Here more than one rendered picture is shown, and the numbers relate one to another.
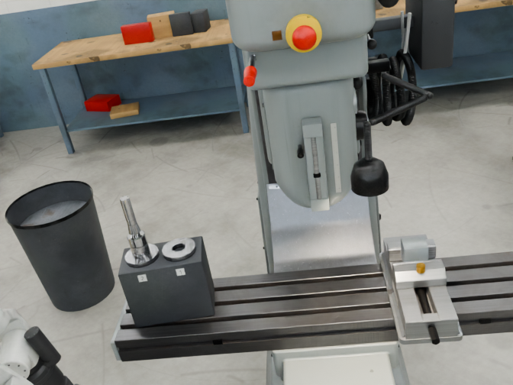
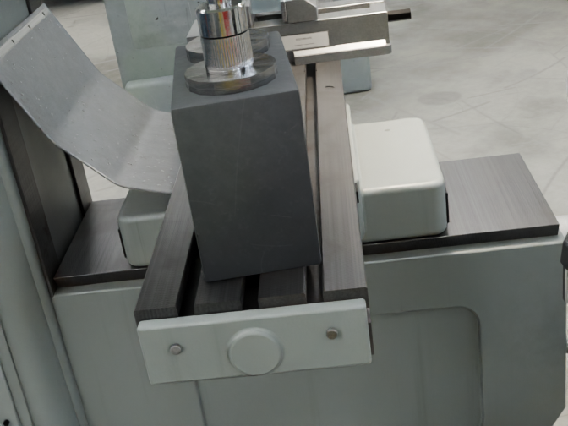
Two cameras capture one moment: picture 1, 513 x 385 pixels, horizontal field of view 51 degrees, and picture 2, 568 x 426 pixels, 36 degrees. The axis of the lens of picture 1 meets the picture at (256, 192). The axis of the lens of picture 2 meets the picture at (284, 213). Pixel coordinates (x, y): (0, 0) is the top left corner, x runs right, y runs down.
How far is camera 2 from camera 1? 1.75 m
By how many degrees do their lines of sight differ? 79
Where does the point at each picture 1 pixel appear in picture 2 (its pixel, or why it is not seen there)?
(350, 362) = (369, 143)
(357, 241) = (127, 105)
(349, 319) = (336, 81)
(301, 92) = not seen: outside the picture
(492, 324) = not seen: hidden behind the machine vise
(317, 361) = (366, 165)
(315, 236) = (95, 122)
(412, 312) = (368, 10)
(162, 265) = (277, 56)
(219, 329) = (343, 167)
